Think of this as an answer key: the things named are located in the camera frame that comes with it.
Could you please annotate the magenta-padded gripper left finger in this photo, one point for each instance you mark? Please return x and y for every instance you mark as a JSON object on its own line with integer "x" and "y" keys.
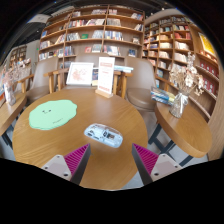
{"x": 76, "y": 160}

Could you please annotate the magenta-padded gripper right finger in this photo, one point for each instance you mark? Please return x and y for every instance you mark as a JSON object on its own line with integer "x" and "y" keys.
{"x": 146, "y": 160}

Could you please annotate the transparent computer mouse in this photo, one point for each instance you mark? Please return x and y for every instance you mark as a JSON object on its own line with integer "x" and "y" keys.
{"x": 103, "y": 135}

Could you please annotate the green cloud-shaped mouse pad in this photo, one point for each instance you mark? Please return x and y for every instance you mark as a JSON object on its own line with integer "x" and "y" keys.
{"x": 51, "y": 115}

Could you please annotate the round wooden side table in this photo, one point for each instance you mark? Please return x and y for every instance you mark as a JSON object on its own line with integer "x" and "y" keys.
{"x": 185, "y": 130}

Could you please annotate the stack of colourful books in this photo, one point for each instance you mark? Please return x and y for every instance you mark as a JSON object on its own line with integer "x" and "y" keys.
{"x": 162, "y": 96}

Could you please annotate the glass vase with dried flowers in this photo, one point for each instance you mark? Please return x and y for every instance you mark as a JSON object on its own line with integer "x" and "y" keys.
{"x": 180, "y": 100}

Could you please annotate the dark book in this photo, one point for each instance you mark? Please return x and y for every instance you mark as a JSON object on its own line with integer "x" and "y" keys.
{"x": 95, "y": 77}

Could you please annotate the white framed picture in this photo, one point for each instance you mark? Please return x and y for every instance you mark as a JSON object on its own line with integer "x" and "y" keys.
{"x": 80, "y": 74}

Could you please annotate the white sign in wooden stand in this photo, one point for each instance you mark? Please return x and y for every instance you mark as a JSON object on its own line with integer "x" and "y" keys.
{"x": 106, "y": 75}

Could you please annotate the light blue book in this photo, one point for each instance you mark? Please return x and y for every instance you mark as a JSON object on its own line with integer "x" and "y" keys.
{"x": 124, "y": 69}

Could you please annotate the glass vase with pink flowers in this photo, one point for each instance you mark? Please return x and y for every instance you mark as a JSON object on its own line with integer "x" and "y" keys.
{"x": 10, "y": 93}

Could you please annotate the small distant bookshelf unit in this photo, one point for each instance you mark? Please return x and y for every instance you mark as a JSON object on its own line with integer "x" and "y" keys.
{"x": 18, "y": 55}

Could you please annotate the large wooden bookshelf unit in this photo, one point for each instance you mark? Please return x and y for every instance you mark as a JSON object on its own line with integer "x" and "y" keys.
{"x": 100, "y": 33}

